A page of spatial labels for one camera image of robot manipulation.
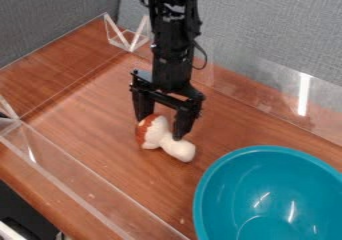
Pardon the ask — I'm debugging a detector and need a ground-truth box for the black and white corner object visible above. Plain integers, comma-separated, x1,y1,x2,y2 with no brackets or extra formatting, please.
0,180,74,240

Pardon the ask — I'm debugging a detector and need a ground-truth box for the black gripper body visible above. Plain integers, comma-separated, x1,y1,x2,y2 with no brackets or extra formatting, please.
130,60,205,112

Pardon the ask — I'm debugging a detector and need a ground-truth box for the clear acrylic barrier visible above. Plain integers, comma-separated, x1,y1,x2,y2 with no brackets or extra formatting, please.
0,96,190,240
103,12,342,148

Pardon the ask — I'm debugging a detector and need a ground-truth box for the clear acrylic back barrier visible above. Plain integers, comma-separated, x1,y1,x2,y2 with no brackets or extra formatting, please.
103,12,342,148

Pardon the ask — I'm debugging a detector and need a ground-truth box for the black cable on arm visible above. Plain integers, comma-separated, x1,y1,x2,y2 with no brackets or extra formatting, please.
191,40,210,71

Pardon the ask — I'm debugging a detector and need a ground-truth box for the clear acrylic front barrier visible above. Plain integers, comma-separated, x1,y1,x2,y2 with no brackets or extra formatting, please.
0,96,190,240

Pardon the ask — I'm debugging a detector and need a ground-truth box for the red and white toy mushroom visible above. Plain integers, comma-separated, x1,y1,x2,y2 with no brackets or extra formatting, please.
135,114,197,163

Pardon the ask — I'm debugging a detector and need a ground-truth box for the blue plastic bowl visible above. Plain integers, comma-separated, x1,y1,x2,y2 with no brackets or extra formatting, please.
193,145,342,240

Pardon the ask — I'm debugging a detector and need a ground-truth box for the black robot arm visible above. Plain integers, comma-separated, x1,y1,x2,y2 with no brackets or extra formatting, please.
130,0,205,141

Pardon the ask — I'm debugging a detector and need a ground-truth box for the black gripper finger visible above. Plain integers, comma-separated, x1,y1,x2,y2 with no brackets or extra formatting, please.
173,108,201,141
133,92,155,121

